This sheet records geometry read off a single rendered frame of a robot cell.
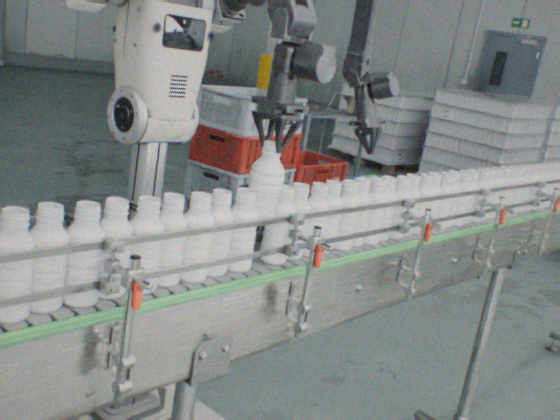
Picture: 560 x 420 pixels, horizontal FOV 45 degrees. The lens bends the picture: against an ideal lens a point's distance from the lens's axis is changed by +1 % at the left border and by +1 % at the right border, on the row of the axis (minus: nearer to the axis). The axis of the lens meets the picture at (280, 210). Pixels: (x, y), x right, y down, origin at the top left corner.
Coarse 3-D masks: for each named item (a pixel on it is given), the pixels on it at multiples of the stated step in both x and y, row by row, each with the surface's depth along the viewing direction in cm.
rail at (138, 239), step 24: (480, 192) 207; (288, 216) 139; (312, 216) 146; (456, 216) 200; (144, 240) 112; (336, 240) 155; (192, 264) 122; (216, 264) 127; (72, 288) 104; (96, 288) 108
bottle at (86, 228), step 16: (80, 208) 105; (96, 208) 105; (80, 224) 105; (96, 224) 106; (80, 240) 104; (96, 240) 105; (80, 256) 105; (96, 256) 106; (80, 272) 106; (96, 272) 107; (64, 304) 108; (80, 304) 107
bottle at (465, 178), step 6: (462, 174) 203; (468, 174) 202; (462, 180) 203; (468, 180) 203; (462, 186) 202; (468, 186) 203; (462, 198) 203; (468, 198) 203; (462, 204) 203; (468, 204) 205; (456, 210) 204; (462, 210) 204; (456, 222) 205; (462, 222) 205
